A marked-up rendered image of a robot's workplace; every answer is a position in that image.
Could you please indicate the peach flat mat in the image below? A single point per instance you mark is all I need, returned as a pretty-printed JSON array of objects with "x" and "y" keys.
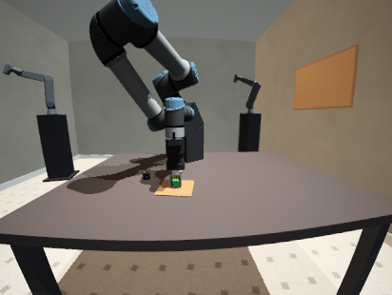
[{"x": 184, "y": 191}]

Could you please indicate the green die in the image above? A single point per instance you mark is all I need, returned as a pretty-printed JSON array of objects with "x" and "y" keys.
[{"x": 175, "y": 182}]

